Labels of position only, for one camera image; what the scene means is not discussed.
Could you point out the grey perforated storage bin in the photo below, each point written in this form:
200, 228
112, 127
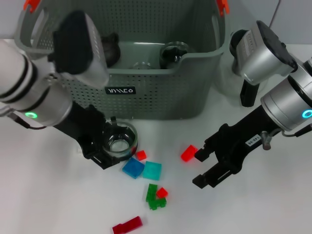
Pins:
158, 97

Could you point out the dark red long brick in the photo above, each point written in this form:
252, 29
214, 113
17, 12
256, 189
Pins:
126, 226

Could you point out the large red toy brick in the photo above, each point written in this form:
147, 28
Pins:
187, 153

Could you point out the small red toy brick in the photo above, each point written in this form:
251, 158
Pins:
142, 155
162, 192

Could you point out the dark clay teapot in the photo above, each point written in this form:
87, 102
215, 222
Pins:
112, 48

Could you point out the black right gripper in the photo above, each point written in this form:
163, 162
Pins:
234, 146

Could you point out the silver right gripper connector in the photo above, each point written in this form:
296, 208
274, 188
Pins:
266, 141

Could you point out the glass teacup black base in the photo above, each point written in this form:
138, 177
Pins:
170, 54
119, 146
142, 65

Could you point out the blue square toy brick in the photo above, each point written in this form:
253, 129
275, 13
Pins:
133, 168

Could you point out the cyan square toy brick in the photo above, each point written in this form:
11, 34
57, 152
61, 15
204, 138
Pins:
152, 170

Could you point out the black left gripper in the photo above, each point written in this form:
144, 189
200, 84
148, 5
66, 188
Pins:
85, 126

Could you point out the green stepped toy brick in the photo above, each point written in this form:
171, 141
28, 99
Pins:
158, 204

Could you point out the green long toy brick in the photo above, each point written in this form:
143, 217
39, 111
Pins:
151, 191

